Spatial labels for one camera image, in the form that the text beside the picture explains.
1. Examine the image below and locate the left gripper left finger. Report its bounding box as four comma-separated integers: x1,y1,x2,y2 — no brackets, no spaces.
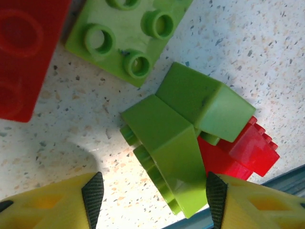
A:
0,171,104,229

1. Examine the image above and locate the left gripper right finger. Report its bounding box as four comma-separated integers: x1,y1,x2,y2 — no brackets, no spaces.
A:
206,171,305,229

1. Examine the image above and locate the red lego brick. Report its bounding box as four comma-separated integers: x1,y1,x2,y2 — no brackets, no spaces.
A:
0,0,72,124
197,115,281,182

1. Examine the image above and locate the green sloped lego brick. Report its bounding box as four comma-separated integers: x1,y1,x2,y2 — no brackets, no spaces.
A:
120,61,257,219

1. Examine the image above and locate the green square lego brick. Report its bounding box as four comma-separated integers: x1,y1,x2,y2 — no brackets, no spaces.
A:
63,0,193,88

